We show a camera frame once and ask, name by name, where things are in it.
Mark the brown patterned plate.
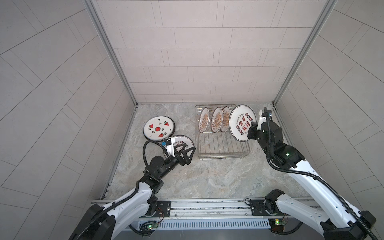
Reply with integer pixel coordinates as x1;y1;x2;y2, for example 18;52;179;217
211;107;223;133

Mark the circuit board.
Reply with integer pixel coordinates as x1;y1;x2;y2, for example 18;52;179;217
269;219;287;233
140;221;158;235

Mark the white red patterned plate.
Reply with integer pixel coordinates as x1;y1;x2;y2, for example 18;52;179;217
199;108;209;133

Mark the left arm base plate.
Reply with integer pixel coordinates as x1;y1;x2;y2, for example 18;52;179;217
144;201;172;218

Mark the left aluminium corner profile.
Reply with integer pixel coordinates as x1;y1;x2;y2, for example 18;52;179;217
83;0;138;107

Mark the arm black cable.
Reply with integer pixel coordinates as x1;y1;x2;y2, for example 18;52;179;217
71;139;169;240
262;107;379;240

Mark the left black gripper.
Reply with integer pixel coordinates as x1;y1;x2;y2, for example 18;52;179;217
155;144;194;181

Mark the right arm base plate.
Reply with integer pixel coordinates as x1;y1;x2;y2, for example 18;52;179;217
245;199;286;218

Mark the right aluminium corner profile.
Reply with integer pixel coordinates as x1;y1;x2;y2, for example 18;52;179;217
273;0;338;106

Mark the aluminium mounting rail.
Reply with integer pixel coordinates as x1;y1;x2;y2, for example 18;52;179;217
83;196;336;222

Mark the white red rim plate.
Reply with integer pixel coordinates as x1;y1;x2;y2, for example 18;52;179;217
229;105;256;142

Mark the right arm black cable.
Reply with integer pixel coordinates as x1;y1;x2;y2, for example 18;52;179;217
262;107;379;240

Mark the white plate fruit pattern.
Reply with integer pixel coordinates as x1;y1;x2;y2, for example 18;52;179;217
143;116;176;142

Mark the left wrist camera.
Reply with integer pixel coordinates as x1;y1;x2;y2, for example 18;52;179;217
161;137;176;158

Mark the metal wire dish rack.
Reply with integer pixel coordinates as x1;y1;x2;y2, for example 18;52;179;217
196;121;251;160

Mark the right circuit board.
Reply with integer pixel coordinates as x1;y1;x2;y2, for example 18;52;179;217
269;219;287;233

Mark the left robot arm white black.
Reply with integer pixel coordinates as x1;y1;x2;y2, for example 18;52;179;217
69;140;196;240

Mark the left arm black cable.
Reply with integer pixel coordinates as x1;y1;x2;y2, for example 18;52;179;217
71;139;169;240

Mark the sunburst pattern plate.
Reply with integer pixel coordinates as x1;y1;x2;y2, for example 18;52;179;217
220;106;231;133

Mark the aluminium corner profile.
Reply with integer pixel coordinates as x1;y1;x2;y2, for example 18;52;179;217
273;0;338;106
83;0;138;107

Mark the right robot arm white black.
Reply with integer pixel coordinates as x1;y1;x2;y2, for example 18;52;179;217
246;118;377;240

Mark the left circuit board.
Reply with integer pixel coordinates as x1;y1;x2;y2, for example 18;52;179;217
140;221;158;235

